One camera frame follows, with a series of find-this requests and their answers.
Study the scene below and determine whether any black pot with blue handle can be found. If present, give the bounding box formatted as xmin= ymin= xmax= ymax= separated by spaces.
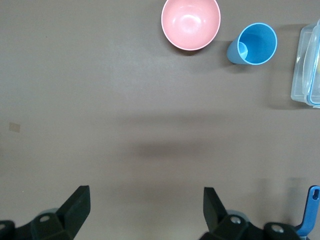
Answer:
xmin=294 ymin=184 xmax=320 ymax=240

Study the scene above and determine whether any clear plastic food container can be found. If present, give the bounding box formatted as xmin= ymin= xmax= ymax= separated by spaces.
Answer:
xmin=290 ymin=18 xmax=320 ymax=109

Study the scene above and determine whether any blue plastic cup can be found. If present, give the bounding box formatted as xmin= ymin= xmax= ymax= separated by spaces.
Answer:
xmin=226 ymin=22 xmax=278 ymax=66

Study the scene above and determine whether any pink plastic bowl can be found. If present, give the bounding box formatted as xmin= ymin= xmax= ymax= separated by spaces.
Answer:
xmin=160 ymin=0 xmax=222 ymax=52

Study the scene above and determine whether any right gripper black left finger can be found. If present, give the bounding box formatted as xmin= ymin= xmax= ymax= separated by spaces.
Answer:
xmin=0 ymin=184 xmax=91 ymax=240

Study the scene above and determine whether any brown tape patch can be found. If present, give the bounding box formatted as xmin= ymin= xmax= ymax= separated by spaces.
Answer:
xmin=8 ymin=122 xmax=22 ymax=133

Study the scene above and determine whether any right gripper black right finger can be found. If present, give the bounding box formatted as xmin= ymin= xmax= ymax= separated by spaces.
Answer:
xmin=199 ymin=186 xmax=302 ymax=240

